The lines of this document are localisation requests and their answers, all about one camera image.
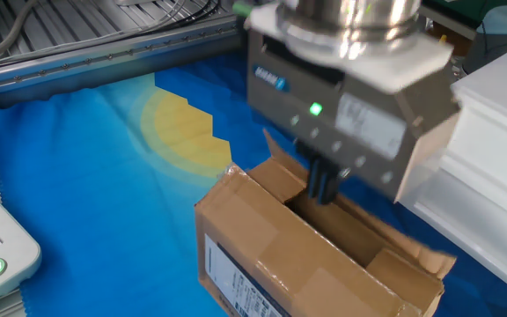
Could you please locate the white teach pendant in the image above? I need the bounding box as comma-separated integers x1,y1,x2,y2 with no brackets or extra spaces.
0,173,43,314

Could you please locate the silver grey gripper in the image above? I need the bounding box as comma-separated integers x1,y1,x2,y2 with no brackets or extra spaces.
246,30,461,206

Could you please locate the brown cardboard box with flaps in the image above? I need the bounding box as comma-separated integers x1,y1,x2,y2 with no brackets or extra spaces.
194,129,457,317

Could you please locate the grey cable with green plug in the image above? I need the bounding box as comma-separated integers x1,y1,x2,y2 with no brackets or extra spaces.
231,2,254,18

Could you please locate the thick grey cable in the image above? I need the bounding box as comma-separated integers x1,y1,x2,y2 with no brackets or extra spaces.
0,0,39,71

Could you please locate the aluminium table edge rail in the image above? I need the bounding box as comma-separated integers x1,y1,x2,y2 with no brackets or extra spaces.
0,15,248,109

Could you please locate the blue mountain print cloth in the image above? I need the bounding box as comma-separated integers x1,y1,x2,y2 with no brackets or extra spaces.
0,52,507,317

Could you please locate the black cable bundle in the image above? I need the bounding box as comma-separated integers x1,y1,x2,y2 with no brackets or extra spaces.
116,0,222,39

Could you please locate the white plastic drawer cabinet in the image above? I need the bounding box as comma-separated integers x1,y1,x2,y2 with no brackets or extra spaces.
398,50,507,307

